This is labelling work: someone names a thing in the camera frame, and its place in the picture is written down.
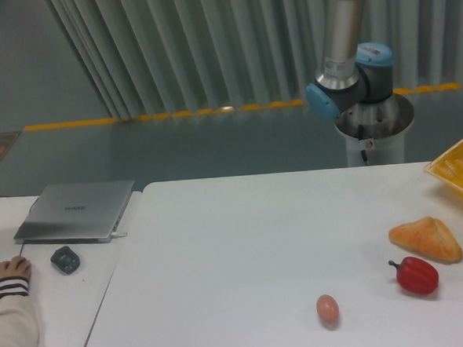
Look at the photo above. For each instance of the person's hand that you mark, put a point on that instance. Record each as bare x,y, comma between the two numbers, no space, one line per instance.
16,268

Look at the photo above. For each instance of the striped cream sleeve forearm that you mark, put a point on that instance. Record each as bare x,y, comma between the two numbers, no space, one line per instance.
18,321

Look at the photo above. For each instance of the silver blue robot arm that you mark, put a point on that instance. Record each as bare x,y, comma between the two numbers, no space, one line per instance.
350,73

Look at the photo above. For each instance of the red bell pepper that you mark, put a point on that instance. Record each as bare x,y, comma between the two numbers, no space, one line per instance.
416,275

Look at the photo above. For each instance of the silver closed laptop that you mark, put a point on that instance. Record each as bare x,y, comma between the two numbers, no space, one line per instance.
76,213

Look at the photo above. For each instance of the grey pleated curtain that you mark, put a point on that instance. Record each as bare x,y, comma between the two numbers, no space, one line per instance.
148,57

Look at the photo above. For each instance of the brown egg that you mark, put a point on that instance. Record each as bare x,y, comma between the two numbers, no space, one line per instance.
327,309

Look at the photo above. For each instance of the orange bread loaf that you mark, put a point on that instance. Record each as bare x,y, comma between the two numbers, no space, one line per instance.
428,237

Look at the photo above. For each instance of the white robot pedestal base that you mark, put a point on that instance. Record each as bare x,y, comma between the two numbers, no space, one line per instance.
375,133

